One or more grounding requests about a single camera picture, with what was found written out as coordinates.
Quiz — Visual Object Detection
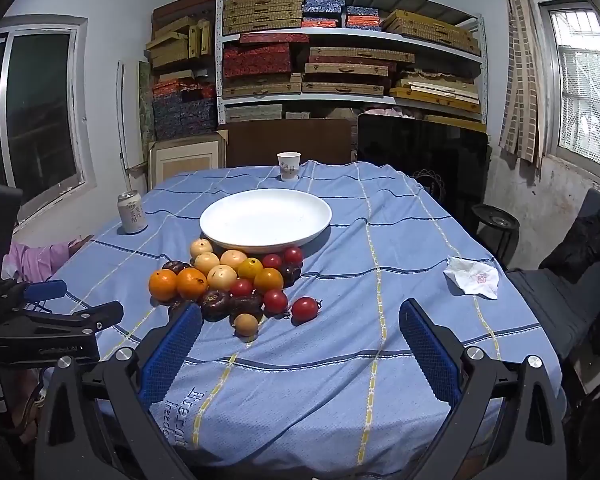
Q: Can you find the window with metal grille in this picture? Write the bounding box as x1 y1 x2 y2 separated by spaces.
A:
537 0 600 176

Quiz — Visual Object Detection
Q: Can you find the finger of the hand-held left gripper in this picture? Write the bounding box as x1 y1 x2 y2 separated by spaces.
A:
0 301 124 340
0 279 69 306

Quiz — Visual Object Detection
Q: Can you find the brown board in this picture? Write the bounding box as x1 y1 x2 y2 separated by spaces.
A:
225 117 356 168

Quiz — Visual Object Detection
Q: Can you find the blue striped tablecloth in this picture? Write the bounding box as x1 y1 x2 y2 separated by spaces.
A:
35 160 568 478

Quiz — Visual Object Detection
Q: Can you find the white paper cup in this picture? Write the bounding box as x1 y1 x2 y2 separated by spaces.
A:
277 152 301 182

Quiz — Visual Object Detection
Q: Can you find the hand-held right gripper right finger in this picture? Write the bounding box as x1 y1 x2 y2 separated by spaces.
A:
399 298 568 480

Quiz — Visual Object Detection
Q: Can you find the black round stool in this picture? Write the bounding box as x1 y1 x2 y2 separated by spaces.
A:
472 203 520 266

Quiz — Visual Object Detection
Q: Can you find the black clothing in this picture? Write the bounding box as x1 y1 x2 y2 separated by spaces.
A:
540 200 600 281

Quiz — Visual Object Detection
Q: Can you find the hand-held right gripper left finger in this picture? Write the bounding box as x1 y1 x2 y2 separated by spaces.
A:
32 301 203 480

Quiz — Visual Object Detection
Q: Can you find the beige checked curtain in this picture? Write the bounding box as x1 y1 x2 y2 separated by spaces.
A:
495 0 545 163

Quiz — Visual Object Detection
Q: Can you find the black flat panel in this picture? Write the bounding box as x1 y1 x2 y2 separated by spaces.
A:
356 112 491 241

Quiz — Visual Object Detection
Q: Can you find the another person's forearm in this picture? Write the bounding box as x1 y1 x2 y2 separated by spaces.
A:
7 234 96 283

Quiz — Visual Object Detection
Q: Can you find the crumpled white tissue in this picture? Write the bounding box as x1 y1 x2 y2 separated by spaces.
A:
442 256 501 301

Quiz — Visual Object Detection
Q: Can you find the white framed dark window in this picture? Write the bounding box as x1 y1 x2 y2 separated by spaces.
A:
0 15 97 223

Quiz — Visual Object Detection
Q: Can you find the shelf of flat boxes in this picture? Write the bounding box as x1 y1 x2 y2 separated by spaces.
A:
145 0 483 142

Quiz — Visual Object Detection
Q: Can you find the pale wooden picture frame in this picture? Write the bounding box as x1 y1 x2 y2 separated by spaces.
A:
147 130 228 191

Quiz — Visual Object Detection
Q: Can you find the white beverage can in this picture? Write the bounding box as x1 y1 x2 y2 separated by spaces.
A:
117 191 148 235

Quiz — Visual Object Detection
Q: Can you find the small tan round fruit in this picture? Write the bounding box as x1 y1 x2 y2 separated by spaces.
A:
233 313 259 337

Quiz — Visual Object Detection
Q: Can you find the yellow orange tomato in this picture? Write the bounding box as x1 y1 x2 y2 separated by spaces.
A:
253 267 285 293
237 257 264 281

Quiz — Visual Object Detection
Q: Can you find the orange mandarin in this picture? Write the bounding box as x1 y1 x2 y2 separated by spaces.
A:
176 267 209 301
148 269 179 302

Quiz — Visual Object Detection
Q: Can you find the white round plate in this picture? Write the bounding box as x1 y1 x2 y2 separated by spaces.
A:
199 189 333 255

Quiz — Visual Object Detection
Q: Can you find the white metal shelf rack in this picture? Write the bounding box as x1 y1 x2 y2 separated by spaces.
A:
215 0 488 126

